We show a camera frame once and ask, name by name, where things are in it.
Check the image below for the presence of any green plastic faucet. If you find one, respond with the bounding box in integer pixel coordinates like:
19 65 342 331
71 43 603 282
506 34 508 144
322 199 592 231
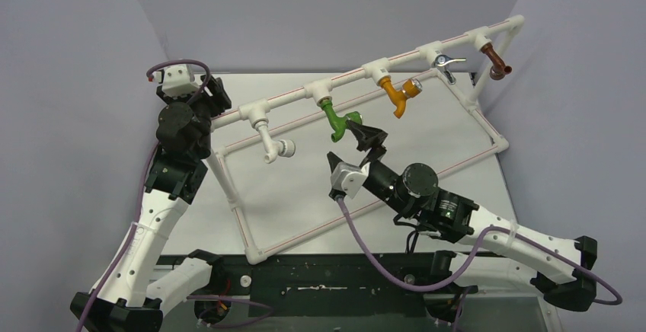
318 98 363 142

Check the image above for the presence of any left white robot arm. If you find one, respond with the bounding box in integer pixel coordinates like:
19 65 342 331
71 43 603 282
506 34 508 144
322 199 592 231
70 75 232 331

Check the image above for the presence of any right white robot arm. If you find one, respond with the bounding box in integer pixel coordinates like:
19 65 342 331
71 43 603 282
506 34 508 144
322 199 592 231
326 121 598 312

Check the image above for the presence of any white plastic faucet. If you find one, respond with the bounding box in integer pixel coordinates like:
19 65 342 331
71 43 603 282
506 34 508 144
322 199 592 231
252 120 296 164

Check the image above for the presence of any orange plastic faucet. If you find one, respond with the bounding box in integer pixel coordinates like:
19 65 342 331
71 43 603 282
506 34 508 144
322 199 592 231
377 76 423 119

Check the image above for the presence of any chrome metal faucet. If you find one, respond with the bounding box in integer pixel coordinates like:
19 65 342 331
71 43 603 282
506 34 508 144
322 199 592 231
431 54 467 85

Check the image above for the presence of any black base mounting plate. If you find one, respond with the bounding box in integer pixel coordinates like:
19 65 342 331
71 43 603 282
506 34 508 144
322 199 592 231
191 251 531 319

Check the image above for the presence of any brown plastic faucet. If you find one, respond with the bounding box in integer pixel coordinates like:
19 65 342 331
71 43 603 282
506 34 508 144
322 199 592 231
480 43 513 81

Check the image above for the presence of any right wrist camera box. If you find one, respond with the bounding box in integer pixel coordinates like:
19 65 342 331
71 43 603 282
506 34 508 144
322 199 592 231
329 162 370 200

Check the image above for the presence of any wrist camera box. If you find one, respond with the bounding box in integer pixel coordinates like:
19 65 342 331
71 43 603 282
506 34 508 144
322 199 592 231
149 64 201 101
329 162 370 200

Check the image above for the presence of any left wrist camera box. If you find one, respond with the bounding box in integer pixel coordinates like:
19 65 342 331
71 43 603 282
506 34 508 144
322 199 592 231
149 64 201 101

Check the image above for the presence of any white PVC pipe frame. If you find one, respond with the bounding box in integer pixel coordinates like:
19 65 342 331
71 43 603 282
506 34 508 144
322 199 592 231
207 14 525 265

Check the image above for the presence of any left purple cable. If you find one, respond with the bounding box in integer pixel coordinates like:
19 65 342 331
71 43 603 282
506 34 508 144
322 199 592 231
74 59 212 332

